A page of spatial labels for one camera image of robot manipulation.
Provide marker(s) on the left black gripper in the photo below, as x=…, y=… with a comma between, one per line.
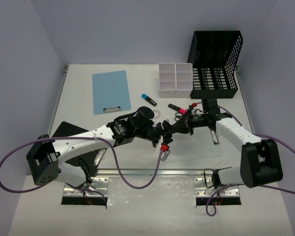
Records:
x=160, y=134

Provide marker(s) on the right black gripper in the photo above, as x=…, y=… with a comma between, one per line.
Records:
x=184, y=126

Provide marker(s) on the black handled scissors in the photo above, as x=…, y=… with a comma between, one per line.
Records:
x=180, y=116

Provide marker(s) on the pink cap black highlighter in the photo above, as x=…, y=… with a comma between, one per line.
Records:
x=177, y=109

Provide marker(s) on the blue cap black highlighter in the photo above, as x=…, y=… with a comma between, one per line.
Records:
x=148, y=99

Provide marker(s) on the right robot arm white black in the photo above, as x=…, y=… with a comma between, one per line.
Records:
x=260, y=162

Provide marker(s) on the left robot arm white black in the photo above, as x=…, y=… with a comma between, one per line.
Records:
x=44, y=156

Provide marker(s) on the clear tape roll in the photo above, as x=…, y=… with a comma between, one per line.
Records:
x=156, y=114

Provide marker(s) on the white clear clipboard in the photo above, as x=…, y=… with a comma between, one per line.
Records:
x=198, y=146

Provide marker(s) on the left white divided organizer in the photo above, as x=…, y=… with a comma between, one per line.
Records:
x=167, y=80

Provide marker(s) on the white divided organizer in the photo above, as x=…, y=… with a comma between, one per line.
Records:
x=184, y=79
x=167, y=80

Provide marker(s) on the right white divided organizer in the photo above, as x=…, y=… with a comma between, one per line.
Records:
x=184, y=79

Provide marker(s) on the blue clipboard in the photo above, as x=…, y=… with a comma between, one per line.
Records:
x=110, y=92

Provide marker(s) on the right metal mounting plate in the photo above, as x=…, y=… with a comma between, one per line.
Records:
x=204, y=190

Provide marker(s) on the metal mounting plate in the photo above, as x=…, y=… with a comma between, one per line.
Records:
x=204, y=190
x=98, y=188

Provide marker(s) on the black clipboard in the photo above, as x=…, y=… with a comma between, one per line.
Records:
x=84, y=160

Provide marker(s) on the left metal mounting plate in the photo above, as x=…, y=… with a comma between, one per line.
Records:
x=98, y=188

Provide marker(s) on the black mesh file rack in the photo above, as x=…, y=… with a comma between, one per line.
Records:
x=214, y=55

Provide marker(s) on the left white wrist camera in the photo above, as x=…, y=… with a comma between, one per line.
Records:
x=161, y=149

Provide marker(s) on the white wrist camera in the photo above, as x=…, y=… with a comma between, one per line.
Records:
x=161, y=149
x=189, y=110

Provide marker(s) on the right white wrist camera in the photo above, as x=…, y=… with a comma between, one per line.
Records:
x=189, y=110

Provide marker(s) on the aluminium rail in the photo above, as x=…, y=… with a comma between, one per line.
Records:
x=150, y=172

